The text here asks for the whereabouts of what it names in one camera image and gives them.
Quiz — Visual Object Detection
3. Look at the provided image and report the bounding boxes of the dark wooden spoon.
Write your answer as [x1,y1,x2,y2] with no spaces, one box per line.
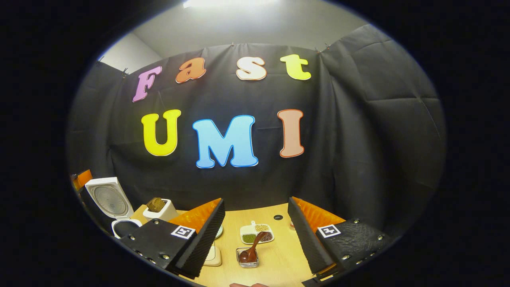
[239,231,268,263]

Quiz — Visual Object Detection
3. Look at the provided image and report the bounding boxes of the white divided bean dish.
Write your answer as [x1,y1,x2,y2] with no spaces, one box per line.
[240,221,275,244]

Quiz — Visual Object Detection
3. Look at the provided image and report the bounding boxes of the black backdrop cloth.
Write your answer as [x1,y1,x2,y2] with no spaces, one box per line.
[68,24,447,236]

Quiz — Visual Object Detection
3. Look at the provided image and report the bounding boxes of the ceiling light panel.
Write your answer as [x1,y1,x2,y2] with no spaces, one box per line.
[183,0,279,8]

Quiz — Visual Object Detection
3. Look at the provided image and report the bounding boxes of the cream cutting board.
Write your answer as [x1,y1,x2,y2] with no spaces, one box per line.
[203,241,222,267]

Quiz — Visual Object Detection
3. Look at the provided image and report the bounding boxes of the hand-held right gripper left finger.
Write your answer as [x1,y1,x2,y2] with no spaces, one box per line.
[120,198,226,279]

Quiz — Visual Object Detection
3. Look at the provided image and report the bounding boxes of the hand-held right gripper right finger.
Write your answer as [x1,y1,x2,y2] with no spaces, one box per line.
[288,196,393,276]

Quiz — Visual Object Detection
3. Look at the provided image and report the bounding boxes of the white rice cooker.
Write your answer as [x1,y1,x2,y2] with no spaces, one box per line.
[82,177,143,240]

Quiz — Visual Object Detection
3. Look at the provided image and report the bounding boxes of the brown bread slice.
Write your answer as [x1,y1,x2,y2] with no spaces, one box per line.
[146,197,167,213]

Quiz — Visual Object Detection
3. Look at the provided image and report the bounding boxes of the white toaster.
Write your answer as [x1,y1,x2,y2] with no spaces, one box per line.
[143,197,179,222]

